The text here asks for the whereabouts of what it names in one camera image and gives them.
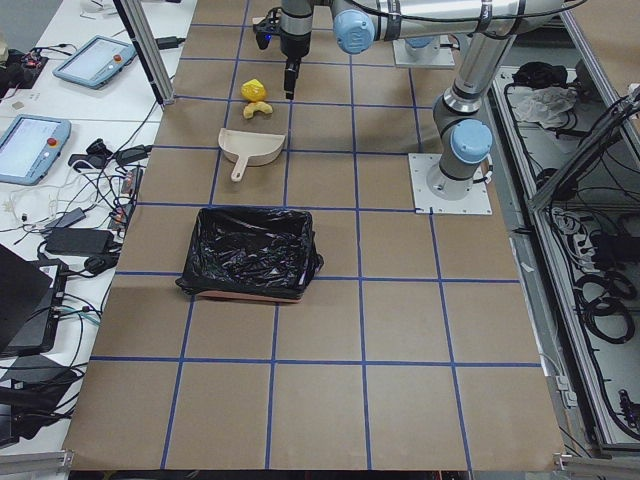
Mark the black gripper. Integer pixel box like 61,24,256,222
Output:
280,0,314,100

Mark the beige plastic dustpan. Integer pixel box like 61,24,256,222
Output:
218,128,286,182

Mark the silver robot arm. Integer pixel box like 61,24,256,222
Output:
404,36,441,57
325,1,569,185

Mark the black lined trash bin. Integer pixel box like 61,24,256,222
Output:
176,206,324,302

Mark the crumpled yellow paper ball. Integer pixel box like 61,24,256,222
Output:
241,79,267,102

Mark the yellow sponge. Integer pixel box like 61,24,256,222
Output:
243,101,273,120

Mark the far teach pendant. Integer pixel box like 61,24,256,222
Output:
53,35,137,89

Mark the teach pendant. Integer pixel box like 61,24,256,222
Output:
1,114,71,186
53,35,137,89

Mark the white crumpled cloth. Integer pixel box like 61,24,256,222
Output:
514,86,578,129

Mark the near teach pendant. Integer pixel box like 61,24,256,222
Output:
1,114,71,186

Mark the black laptop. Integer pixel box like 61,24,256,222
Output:
1,247,68,358

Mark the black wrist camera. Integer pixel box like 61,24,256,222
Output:
253,17,280,50

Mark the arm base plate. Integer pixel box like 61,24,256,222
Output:
408,153,492,216
392,35,455,70

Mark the aluminium frame post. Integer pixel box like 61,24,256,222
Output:
113,0,175,106

